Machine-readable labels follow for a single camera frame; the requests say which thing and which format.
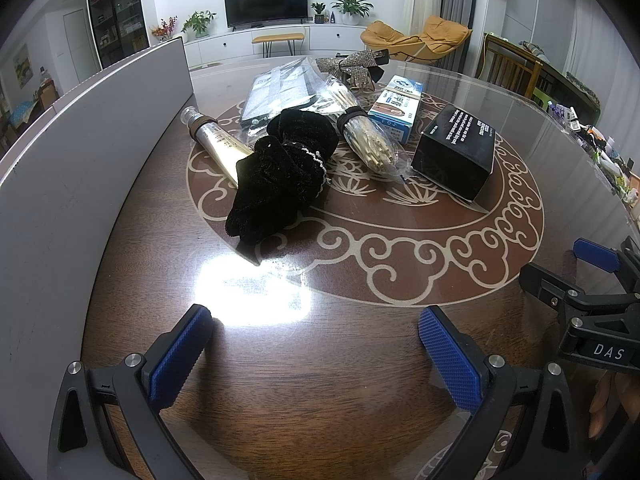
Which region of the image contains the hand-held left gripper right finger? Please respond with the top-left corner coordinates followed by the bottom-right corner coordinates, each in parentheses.
top-left (418, 304), bottom-right (597, 480)

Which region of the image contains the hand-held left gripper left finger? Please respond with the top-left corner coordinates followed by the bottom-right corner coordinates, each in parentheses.
top-left (52, 304), bottom-right (213, 480)

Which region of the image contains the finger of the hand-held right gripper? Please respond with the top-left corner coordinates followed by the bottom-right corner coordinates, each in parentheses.
top-left (519, 261), bottom-right (640, 320)
top-left (572, 235), bottom-right (640, 295)

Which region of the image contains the white storage box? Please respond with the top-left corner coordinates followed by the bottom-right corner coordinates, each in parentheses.
top-left (0, 36), bottom-right (196, 441)

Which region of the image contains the white and blue ointment box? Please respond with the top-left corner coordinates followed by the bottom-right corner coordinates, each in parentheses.
top-left (367, 75), bottom-right (426, 145)

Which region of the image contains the rhinestone hair clip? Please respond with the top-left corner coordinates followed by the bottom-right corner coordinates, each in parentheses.
top-left (316, 49), bottom-right (391, 94)

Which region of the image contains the person's right hand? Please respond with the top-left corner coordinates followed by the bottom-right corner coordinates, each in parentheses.
top-left (588, 371), bottom-right (640, 442)

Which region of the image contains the black cardboard box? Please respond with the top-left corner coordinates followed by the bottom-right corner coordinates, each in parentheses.
top-left (410, 105), bottom-right (497, 205)

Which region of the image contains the wooden chair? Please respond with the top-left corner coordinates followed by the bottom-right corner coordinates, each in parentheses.
top-left (477, 34), bottom-right (544, 97)

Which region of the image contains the bagged bundle of wooden sticks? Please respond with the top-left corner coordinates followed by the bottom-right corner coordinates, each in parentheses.
top-left (320, 75), bottom-right (417, 182)

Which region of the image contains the yellow lounge chair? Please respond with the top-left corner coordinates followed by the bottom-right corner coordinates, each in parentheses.
top-left (360, 15), bottom-right (473, 64)

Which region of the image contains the clear plastic bag with packet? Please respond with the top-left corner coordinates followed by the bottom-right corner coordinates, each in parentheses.
top-left (239, 57), bottom-right (361, 142)

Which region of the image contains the grey curtain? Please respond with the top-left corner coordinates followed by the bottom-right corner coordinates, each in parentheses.
top-left (440, 0), bottom-right (482, 72)

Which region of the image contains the table with blue cloth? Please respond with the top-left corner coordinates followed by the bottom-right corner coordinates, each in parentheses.
top-left (9, 101), bottom-right (37, 127)

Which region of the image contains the white television cabinet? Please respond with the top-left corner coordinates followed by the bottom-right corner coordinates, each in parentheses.
top-left (182, 22), bottom-right (381, 69)

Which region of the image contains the red flower arrangement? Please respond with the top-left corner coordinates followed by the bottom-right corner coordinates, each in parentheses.
top-left (151, 16), bottom-right (180, 42)

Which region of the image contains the wooden bench with black legs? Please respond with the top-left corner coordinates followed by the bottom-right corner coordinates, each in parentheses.
top-left (251, 32), bottom-right (306, 59)

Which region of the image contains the leafy potted plant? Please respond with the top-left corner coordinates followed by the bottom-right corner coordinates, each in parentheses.
top-left (181, 10), bottom-right (217, 39)

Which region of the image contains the large potted plant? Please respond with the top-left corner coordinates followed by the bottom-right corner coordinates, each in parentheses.
top-left (331, 0), bottom-right (375, 26)

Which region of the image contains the dark glass display cabinet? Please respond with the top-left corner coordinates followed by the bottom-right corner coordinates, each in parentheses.
top-left (85, 0), bottom-right (151, 69)

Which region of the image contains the black television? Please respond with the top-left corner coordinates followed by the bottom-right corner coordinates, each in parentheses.
top-left (223, 0), bottom-right (309, 29)

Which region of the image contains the green wall picture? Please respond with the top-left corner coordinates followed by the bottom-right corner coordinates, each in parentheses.
top-left (12, 44), bottom-right (34, 85)

